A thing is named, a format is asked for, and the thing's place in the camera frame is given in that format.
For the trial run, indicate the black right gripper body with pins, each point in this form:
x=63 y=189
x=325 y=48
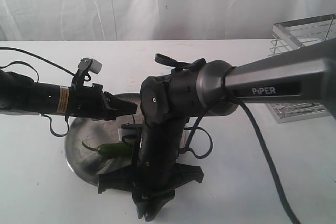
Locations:
x=151 y=194

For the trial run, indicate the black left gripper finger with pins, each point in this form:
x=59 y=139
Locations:
x=121 y=104

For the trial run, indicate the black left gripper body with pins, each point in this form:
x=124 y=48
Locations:
x=91 y=102

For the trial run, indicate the green cucumber piece with stem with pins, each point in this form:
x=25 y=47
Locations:
x=111 y=150

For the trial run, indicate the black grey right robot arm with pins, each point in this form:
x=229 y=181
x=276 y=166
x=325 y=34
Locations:
x=211 y=89

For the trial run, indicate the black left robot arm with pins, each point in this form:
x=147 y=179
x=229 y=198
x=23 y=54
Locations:
x=21 y=94

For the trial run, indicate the round stainless steel plate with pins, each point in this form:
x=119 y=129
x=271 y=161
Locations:
x=86 y=164

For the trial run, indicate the white backdrop curtain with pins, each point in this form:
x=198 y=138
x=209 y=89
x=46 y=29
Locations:
x=151 y=19

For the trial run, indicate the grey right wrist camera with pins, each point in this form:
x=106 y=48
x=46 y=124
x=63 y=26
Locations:
x=129 y=131

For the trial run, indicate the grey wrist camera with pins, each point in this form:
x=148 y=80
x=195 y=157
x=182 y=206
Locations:
x=89 y=64
x=129 y=131

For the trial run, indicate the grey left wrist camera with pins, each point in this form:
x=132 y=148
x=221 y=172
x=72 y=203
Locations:
x=89 y=64

